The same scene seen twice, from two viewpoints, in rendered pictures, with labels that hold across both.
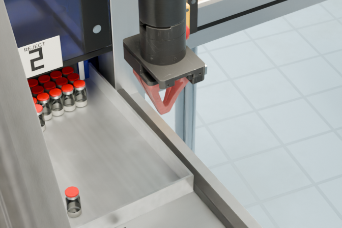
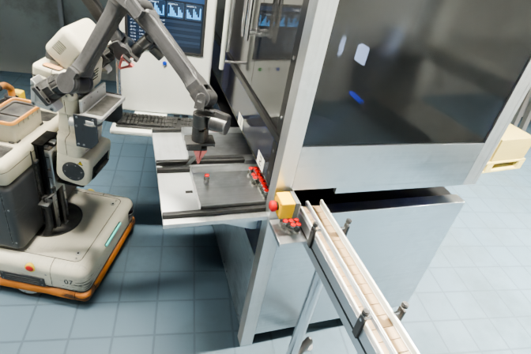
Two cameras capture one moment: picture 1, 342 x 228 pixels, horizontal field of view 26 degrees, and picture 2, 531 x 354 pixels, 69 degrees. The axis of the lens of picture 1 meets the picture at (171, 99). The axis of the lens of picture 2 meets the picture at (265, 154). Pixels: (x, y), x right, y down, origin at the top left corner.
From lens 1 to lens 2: 160 cm
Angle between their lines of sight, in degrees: 76
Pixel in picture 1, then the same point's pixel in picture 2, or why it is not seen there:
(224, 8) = (321, 257)
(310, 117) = not seen: outside the picture
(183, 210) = (192, 207)
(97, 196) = (210, 190)
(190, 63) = (189, 141)
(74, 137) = (244, 192)
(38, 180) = (91, 41)
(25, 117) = (98, 34)
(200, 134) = not seen: outside the picture
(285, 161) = not seen: outside the picture
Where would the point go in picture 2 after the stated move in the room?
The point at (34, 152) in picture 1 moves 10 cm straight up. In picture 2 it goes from (94, 39) to (92, 9)
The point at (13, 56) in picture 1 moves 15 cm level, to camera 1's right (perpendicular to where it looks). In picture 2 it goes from (104, 27) to (76, 37)
